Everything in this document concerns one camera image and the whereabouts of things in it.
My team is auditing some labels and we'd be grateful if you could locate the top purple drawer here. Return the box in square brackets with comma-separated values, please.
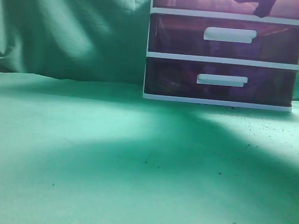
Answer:
[153, 0, 299, 20]

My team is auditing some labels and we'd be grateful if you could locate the purple drawer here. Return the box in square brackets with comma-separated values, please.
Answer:
[149, 14, 299, 65]
[153, 0, 299, 20]
[144, 57, 297, 107]

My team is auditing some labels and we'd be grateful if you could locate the white drawer cabinet frame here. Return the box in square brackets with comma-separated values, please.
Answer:
[142, 0, 299, 112]

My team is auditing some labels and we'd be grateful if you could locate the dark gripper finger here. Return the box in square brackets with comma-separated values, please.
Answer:
[234, 0, 277, 18]

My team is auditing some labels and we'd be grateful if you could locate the middle purple drawer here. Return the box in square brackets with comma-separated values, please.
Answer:
[149, 14, 299, 65]

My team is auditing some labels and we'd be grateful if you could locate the green cloth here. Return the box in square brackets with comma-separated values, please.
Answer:
[0, 0, 299, 224]

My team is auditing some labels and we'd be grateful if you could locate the bottom purple drawer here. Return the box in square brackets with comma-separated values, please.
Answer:
[144, 57, 297, 107]

